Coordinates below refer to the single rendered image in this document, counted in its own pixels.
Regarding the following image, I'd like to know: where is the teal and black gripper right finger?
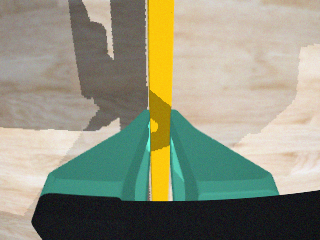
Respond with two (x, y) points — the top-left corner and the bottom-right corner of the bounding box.
(170, 109), (280, 201)

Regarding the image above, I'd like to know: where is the yellow long thin bar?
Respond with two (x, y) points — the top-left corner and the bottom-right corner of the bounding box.
(147, 0), (174, 201)

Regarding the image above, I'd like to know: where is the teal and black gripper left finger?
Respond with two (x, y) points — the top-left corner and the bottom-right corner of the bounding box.
(39, 109), (151, 201)

